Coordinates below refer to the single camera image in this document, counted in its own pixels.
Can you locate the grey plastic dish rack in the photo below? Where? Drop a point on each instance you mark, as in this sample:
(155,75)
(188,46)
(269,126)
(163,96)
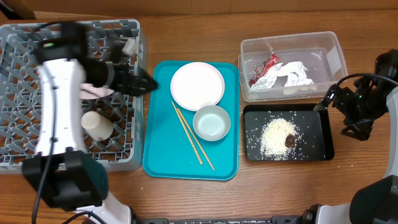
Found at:
(21,96)

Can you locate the red snack wrapper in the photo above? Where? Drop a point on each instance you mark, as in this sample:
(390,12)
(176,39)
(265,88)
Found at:
(263,69)

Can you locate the large white plate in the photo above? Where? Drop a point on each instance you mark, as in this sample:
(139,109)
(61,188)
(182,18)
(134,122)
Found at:
(197,84)

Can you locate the wooden chopstick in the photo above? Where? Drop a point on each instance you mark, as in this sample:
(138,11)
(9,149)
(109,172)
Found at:
(187,134)
(196,140)

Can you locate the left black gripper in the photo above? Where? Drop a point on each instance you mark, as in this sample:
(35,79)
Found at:
(122,86)

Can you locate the grey ceramic bowl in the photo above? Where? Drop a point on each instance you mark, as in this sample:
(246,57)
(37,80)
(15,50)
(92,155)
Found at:
(211,123)

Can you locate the small pink-rimmed saucer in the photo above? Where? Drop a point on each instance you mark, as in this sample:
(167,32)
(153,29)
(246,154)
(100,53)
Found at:
(89,92)

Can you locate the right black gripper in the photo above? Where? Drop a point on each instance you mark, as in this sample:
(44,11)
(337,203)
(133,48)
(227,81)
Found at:
(339,101)

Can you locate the black waste tray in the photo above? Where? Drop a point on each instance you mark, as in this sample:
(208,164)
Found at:
(315,125)

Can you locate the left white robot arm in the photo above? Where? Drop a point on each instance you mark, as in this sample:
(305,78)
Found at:
(61,171)

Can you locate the clear plastic bin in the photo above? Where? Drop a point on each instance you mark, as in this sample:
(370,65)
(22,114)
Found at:
(320,53)

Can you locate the pile of white rice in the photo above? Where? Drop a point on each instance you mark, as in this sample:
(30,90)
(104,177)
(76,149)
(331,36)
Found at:
(268,142)

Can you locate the white napkin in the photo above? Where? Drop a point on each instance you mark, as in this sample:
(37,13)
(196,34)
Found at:
(283,75)

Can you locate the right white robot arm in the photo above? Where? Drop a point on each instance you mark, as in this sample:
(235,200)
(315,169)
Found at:
(377,202)

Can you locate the white paper cup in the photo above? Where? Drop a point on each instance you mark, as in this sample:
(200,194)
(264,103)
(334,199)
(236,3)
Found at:
(97,126)

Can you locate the teal serving tray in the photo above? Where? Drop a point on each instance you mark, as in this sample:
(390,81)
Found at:
(167,150)

